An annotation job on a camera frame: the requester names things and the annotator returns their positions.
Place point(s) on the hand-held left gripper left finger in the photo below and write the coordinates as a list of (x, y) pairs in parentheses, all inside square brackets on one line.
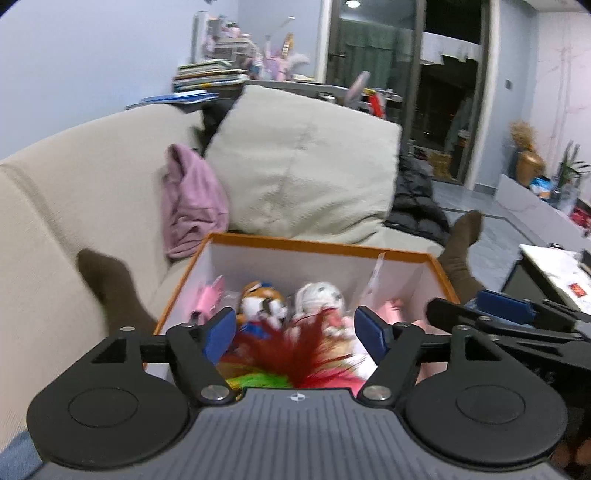
[(220, 332)]

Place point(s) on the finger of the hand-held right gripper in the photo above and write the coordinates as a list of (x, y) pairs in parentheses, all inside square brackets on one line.
[(505, 305), (448, 311)]

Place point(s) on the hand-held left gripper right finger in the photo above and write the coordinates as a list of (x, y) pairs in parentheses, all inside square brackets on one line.
[(371, 334)]

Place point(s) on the pink plush toy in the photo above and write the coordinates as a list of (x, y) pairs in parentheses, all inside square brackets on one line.
[(390, 308)]

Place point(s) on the orange fox plush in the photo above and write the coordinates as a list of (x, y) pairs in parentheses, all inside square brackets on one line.
[(258, 302)]

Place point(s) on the white cat plush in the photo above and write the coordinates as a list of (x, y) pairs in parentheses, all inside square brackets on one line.
[(318, 297)]

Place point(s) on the colourful feather toy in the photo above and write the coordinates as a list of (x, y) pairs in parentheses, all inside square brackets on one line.
[(295, 355)]

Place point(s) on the orange cardboard box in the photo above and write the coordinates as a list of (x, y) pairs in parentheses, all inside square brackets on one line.
[(318, 258)]

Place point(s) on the pink comb toy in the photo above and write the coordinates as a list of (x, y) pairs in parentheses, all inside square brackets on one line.
[(207, 297)]

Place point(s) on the white coffee table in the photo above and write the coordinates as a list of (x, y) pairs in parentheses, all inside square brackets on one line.
[(549, 265)]

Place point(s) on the person's right leg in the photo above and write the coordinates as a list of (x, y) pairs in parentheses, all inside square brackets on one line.
[(459, 249)]

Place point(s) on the person's leg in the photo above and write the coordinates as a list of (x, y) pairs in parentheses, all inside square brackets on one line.
[(459, 249), (115, 290)]

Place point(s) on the red card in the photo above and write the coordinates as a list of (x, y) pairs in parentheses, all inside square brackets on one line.
[(579, 290)]

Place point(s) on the white low cabinet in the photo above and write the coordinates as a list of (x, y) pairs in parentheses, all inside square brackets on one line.
[(521, 203)]

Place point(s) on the person's left leg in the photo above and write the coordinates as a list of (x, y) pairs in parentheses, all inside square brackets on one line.
[(115, 290)]

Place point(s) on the black jacket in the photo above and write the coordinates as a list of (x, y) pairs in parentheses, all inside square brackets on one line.
[(415, 203)]

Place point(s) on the pink cloth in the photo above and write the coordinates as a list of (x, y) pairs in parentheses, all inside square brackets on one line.
[(194, 203)]

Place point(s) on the golden vase with dried plants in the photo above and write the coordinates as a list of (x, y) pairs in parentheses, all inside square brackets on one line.
[(528, 161)]

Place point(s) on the brown basket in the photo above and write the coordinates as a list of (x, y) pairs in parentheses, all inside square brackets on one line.
[(441, 165)]

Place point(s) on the green potted plant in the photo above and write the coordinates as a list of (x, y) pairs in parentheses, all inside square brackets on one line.
[(572, 166)]

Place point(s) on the beige sofa cushion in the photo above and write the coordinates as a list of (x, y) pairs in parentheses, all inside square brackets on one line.
[(300, 170)]

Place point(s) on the beige sofa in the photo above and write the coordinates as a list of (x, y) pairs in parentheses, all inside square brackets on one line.
[(69, 194)]

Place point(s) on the glass balcony door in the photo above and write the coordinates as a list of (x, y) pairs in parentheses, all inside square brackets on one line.
[(406, 83)]

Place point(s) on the blue folder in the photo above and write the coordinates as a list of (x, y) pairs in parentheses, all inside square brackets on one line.
[(180, 98)]

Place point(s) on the stack of books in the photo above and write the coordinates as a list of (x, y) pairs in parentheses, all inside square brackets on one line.
[(207, 76)]

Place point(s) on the pile of pink toys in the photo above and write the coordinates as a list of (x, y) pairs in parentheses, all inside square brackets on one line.
[(279, 60)]

